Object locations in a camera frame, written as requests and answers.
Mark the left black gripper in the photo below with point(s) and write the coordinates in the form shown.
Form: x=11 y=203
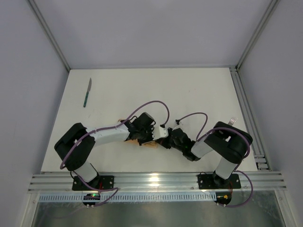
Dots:
x=147 y=136

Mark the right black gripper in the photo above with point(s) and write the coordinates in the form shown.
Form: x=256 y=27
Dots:
x=168 y=142

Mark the orange cloth napkin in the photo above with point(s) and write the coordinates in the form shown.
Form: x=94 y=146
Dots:
x=149 y=144

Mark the knife with green handle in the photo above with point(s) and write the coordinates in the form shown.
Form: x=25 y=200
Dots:
x=87 y=93

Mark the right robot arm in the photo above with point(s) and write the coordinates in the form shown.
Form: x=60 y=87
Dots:
x=232 y=144

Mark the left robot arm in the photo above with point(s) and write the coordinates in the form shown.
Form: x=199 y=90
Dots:
x=75 y=146

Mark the right small connector board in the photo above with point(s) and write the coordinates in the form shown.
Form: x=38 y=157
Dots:
x=223 y=198

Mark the left small controller board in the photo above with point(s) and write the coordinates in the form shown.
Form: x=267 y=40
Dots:
x=91 y=199

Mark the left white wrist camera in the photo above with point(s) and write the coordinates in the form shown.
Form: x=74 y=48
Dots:
x=159 y=132

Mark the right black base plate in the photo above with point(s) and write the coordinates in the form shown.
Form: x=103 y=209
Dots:
x=207 y=181

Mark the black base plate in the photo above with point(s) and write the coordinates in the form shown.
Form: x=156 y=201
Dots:
x=106 y=183
x=207 y=181

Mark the slotted grey cable duct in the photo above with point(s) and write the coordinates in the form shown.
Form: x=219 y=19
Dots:
x=131 y=197

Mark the fork with green handle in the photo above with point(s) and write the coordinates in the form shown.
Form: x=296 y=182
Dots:
x=232 y=121

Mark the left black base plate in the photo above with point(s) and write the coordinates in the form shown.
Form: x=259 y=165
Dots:
x=106 y=183

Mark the aluminium front rail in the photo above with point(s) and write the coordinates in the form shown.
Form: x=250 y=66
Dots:
x=152 y=182

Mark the aluminium rail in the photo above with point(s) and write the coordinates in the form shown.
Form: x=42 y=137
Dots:
x=152 y=182
x=258 y=147

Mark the right side aluminium rail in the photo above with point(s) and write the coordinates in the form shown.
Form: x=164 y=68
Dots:
x=258 y=147

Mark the left aluminium frame post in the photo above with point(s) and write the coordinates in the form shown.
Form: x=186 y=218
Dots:
x=47 y=31

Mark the aluminium frame post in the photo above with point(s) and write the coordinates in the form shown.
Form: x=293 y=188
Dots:
x=47 y=31
x=266 y=16

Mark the right aluminium frame post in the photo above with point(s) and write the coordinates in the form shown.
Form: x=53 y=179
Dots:
x=266 y=16

